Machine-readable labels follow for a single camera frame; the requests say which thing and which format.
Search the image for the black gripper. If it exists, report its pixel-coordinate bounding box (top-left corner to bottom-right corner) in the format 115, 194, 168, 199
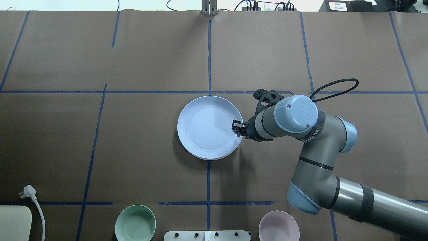
231, 89, 285, 142

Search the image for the blue plate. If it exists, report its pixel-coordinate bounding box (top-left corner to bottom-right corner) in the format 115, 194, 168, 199
176, 96, 243, 156

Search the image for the pink plate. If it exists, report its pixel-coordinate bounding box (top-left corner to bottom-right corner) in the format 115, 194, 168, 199
194, 96, 233, 161

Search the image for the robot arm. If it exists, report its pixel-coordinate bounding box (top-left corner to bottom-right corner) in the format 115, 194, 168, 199
231, 89, 428, 241

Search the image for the pink bowl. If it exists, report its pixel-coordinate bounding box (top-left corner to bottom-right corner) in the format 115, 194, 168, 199
258, 210, 300, 241

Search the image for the green bowl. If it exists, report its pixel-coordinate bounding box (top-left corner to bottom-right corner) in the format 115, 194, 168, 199
115, 205, 156, 241

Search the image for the black box with label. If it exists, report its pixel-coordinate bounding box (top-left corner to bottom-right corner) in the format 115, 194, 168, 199
319, 0, 375, 12

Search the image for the cream toaster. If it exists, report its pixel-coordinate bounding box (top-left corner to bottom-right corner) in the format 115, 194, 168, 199
0, 205, 32, 241

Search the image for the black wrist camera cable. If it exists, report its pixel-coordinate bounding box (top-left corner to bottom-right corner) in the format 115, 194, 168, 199
309, 79, 359, 101

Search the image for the aluminium frame post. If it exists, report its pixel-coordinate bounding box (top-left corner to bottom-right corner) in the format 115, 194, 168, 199
201, 0, 218, 16

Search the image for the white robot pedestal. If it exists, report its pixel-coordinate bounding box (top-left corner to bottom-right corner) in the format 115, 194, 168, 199
163, 230, 252, 241

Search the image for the white toaster power cable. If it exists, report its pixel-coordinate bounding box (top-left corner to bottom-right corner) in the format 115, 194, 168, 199
19, 185, 46, 241

